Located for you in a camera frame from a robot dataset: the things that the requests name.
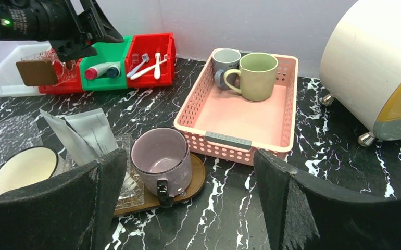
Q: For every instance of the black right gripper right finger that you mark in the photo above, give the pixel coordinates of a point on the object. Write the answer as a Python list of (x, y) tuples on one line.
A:
[(302, 211)]

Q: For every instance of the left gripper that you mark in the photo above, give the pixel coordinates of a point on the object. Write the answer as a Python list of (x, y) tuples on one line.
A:
[(78, 32)]

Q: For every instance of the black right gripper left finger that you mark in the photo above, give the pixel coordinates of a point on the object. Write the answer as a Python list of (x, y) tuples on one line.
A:
[(72, 210)]

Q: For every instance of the orange cap toothpaste tube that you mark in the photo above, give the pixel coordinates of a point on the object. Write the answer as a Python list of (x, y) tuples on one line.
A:
[(75, 145)]

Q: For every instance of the clear textured square holder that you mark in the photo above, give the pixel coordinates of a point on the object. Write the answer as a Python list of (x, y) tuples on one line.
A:
[(128, 179)]

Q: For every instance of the white ribbed mug black rim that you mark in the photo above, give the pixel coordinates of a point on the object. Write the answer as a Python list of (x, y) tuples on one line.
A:
[(30, 166)]

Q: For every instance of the black cap toothpaste tube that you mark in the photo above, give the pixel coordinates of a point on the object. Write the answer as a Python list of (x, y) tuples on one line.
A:
[(94, 128)]

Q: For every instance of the purple mug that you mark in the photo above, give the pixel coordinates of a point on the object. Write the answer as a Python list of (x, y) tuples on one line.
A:
[(161, 156)]

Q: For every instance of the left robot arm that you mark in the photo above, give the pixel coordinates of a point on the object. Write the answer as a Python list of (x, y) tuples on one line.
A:
[(27, 21)]

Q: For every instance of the pink cap toothpaste tube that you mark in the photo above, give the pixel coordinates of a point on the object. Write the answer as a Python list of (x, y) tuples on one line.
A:
[(98, 70)]

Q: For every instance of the white toothbrush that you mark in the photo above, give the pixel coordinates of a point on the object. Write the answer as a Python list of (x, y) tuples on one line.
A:
[(148, 69), (157, 66), (145, 59)]

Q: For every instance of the green plastic bin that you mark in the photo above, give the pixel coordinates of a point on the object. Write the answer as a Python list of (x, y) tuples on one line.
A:
[(106, 53)]

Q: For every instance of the left red plastic bin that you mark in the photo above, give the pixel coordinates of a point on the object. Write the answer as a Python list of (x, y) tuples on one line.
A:
[(66, 84)]

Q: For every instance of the red plastic bin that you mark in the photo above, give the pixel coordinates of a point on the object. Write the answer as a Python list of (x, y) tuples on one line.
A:
[(66, 84), (151, 44)]

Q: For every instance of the right red plastic bin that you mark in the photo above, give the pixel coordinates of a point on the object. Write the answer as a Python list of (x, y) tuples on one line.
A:
[(151, 44)]

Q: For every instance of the brown wooden holder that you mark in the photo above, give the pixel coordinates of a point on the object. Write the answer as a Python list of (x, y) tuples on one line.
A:
[(37, 72)]

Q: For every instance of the white plastic bin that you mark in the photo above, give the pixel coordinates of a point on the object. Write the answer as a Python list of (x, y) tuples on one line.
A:
[(11, 83)]

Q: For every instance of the pink perforated basket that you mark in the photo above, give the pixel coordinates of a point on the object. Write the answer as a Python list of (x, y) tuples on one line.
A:
[(222, 124)]

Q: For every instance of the grey mug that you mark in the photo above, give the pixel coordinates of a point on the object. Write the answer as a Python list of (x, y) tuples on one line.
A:
[(224, 59)]

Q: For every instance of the green mug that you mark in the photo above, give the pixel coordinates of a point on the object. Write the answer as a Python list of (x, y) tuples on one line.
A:
[(257, 74)]

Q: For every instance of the white cylindrical appliance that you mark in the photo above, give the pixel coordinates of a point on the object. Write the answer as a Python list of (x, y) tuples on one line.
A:
[(361, 68)]

